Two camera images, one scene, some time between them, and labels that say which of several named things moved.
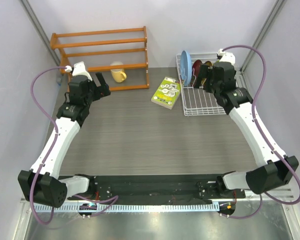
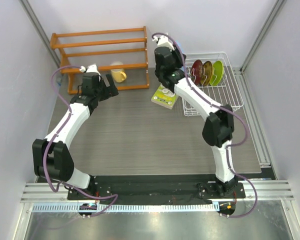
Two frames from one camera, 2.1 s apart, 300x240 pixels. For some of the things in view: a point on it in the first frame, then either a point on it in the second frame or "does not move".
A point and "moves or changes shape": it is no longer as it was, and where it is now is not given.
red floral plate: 195,71 does not move
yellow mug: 118,75 does not move
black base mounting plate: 160,189 does not move
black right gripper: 204,72 -> 177,55
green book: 168,93 does not move
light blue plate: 185,68 moves or changes shape
